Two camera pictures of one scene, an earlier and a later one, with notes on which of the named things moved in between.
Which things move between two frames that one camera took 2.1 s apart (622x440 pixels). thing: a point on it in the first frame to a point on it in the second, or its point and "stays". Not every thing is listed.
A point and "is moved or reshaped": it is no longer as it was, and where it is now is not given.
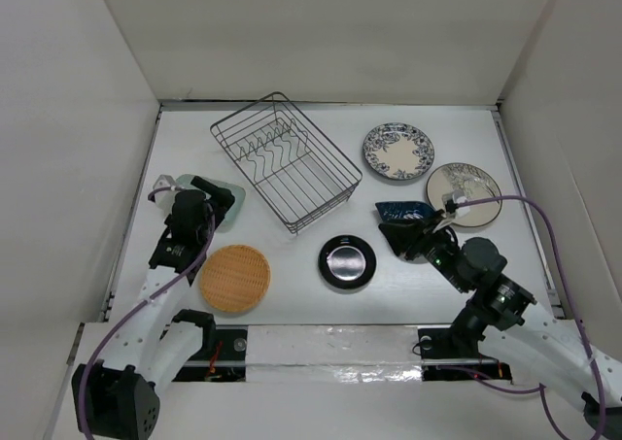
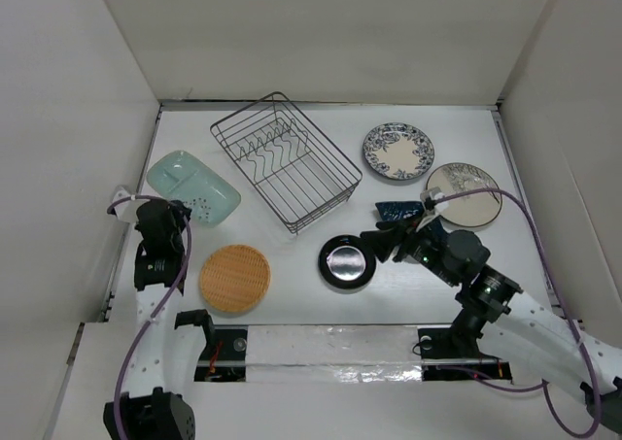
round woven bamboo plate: x=234 y=278 stays
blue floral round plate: x=398 y=152 stays
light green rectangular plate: x=233 y=215 is moved or reshaped
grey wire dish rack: x=303 y=176 stays
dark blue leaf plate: x=404 y=210 stays
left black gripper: x=220 y=196 to x=179 y=215
